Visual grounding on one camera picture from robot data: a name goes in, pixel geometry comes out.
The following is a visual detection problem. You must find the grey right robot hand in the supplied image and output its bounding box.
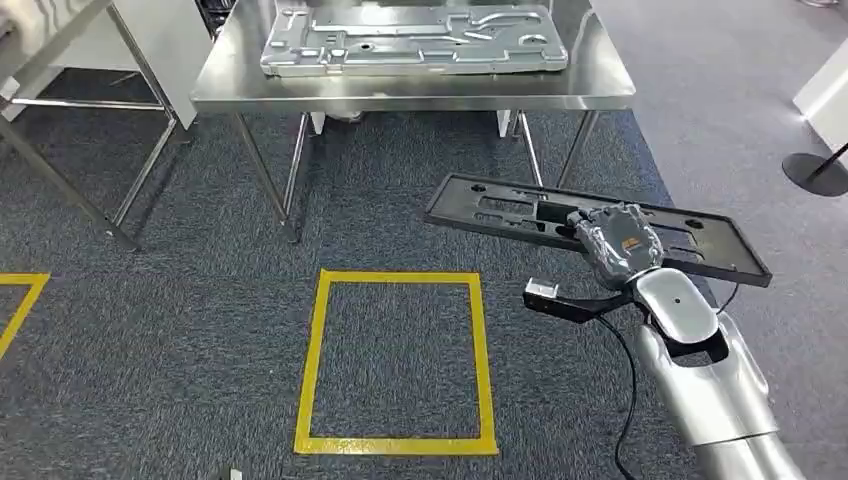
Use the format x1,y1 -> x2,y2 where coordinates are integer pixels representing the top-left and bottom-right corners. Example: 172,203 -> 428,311
568,203 -> 666,291

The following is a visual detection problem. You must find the black plastic frame panel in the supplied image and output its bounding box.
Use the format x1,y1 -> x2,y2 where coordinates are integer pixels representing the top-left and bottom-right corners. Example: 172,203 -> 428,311
423,173 -> 774,289

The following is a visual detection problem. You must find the black stanchion base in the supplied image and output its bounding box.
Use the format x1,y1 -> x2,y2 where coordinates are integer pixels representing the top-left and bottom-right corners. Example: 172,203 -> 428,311
781,141 -> 848,199

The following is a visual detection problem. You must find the white box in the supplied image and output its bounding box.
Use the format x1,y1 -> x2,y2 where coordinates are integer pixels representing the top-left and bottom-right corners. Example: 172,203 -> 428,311
792,55 -> 848,151

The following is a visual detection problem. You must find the stamped grey metal panel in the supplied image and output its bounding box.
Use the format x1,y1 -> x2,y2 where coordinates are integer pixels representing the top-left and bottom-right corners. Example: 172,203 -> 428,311
259,0 -> 570,79

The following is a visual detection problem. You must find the yellow floor tape square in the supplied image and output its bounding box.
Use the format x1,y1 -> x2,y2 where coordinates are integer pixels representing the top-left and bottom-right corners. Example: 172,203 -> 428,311
293,268 -> 500,458

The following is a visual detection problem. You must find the white board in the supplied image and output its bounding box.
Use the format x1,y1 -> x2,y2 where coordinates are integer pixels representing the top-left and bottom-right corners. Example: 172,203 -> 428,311
109,0 -> 215,131

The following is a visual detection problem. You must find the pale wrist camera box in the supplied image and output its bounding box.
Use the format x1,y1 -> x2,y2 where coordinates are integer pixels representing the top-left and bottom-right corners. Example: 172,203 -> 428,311
522,277 -> 637,326

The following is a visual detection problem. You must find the short black cable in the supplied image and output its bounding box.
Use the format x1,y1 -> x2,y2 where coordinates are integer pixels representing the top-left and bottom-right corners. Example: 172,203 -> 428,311
714,283 -> 741,317

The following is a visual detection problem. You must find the long black cable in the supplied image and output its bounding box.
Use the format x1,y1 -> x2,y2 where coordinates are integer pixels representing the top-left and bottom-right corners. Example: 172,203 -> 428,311
594,315 -> 639,480

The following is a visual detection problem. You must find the steel frame side table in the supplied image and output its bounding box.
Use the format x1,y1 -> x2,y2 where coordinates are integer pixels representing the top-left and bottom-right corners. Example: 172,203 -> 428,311
0,0 -> 181,254

